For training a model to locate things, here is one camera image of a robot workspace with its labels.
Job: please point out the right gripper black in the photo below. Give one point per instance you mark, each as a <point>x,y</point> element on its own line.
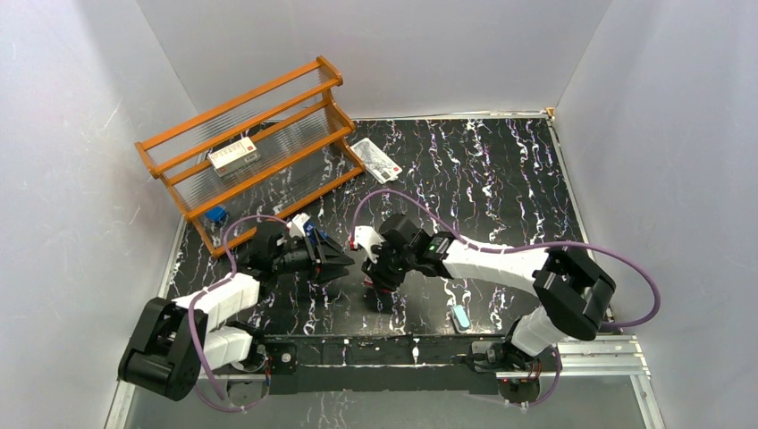
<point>377,274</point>

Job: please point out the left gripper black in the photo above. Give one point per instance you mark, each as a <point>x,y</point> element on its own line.
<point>319,257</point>

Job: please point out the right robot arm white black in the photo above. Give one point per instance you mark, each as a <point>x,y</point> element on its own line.
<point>573,291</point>

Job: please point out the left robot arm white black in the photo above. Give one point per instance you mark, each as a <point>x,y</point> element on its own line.
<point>175,341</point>

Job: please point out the teal eraser-like small object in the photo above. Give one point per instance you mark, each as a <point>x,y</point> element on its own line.
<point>460,319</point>

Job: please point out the white printed paper packet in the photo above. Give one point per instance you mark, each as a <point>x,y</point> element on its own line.
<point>377,163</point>

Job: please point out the small blue object under shelf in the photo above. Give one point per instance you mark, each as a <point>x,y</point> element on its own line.
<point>217,216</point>

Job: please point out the orange wooden shelf rack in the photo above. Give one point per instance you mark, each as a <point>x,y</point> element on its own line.
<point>300,132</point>

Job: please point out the white box on shelf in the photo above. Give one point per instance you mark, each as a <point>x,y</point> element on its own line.
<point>231,157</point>

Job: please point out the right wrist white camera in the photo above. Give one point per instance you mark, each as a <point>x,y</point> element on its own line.
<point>365,237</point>

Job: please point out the wrist white camera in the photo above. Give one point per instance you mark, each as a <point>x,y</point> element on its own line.
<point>365,237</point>
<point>297,226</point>

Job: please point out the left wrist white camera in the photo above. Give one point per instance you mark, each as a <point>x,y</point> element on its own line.
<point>297,226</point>

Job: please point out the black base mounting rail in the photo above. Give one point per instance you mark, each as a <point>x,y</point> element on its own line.
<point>385,355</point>

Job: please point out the aluminium frame rail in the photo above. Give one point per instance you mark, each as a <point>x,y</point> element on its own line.
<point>607,355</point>

